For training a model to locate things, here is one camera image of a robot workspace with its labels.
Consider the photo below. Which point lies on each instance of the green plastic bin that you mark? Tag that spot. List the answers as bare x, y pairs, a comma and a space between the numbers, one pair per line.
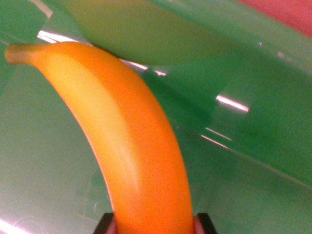
243, 158

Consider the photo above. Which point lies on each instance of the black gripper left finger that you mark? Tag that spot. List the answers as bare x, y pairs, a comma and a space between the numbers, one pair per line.
104, 224

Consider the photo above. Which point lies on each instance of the yellow plastic banana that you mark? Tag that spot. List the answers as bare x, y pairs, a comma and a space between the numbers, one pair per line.
126, 136

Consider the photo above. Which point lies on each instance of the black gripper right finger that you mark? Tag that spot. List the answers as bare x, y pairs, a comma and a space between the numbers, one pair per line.
204, 224

